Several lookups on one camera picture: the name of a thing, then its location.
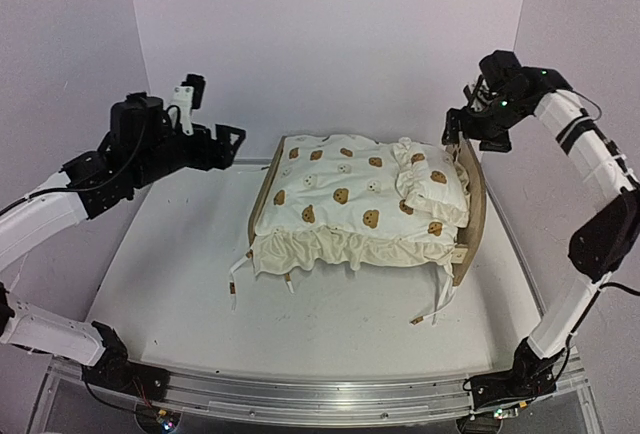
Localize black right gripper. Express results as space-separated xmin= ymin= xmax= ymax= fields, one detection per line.
xmin=443 ymin=90 xmax=530 ymax=151

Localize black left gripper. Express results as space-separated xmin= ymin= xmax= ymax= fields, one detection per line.
xmin=129 ymin=123 xmax=244 ymax=189

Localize small bear print pillow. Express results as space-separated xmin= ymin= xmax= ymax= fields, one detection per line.
xmin=391 ymin=137 xmax=471 ymax=228

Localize wooden pet bed frame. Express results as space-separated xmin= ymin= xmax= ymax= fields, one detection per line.
xmin=247 ymin=134 xmax=489 ymax=289

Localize large bear print cushion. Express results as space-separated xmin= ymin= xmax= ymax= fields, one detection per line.
xmin=227 ymin=132 xmax=461 ymax=328

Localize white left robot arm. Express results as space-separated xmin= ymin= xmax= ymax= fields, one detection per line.
xmin=1 ymin=87 xmax=246 ymax=391

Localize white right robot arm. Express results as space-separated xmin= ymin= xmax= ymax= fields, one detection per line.
xmin=442 ymin=50 xmax=639 ymax=410

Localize aluminium table edge rail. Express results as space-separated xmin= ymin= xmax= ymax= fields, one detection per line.
xmin=233 ymin=157 xmax=272 ymax=166

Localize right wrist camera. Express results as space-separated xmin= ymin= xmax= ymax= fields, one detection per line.
xmin=463 ymin=74 xmax=494 ymax=113

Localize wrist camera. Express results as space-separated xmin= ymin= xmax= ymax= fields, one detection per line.
xmin=167 ymin=73 xmax=206 ymax=136
xmin=463 ymin=74 xmax=494 ymax=113

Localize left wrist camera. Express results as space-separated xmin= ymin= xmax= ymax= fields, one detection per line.
xmin=167 ymin=73 xmax=206 ymax=136

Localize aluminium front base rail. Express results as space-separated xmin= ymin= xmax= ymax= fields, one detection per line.
xmin=44 ymin=353 xmax=601 ymax=434

